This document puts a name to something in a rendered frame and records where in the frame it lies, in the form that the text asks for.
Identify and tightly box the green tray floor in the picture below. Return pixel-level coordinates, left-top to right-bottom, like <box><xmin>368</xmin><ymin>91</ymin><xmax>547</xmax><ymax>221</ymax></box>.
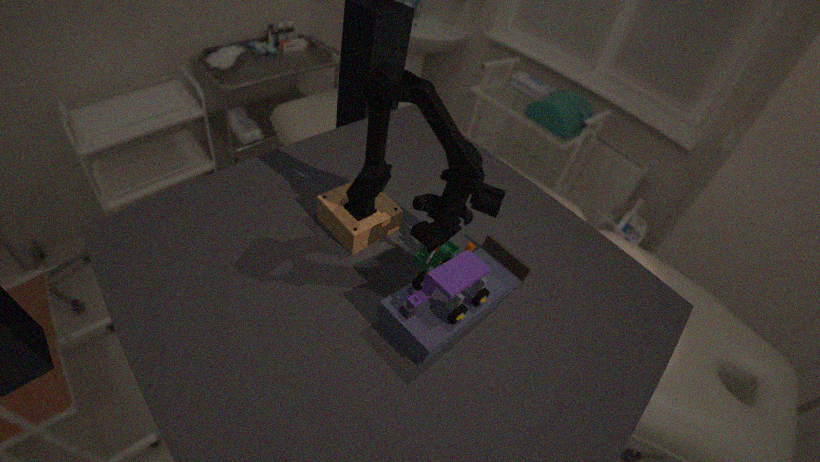
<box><xmin>417</xmin><ymin>243</ymin><xmax>456</xmax><ymax>269</ymax></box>

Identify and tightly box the purple wheeled trolley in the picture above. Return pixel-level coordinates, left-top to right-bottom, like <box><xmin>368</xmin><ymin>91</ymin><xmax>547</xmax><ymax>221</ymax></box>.
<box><xmin>406</xmin><ymin>249</ymin><xmax>491</xmax><ymax>325</ymax></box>

